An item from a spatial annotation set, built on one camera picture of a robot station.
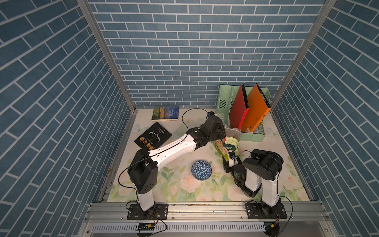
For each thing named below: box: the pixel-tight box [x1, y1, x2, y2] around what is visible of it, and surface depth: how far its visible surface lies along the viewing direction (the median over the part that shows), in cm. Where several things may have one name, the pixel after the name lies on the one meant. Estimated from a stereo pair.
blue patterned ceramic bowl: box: [191, 159, 213, 181], surface depth 88 cm
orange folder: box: [241, 83, 272, 132], surface depth 88 cm
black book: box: [133, 121, 172, 153], surface depth 101 cm
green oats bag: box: [214, 136, 240, 161], surface depth 82 cm
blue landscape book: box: [151, 106, 180, 121], surface depth 118 cm
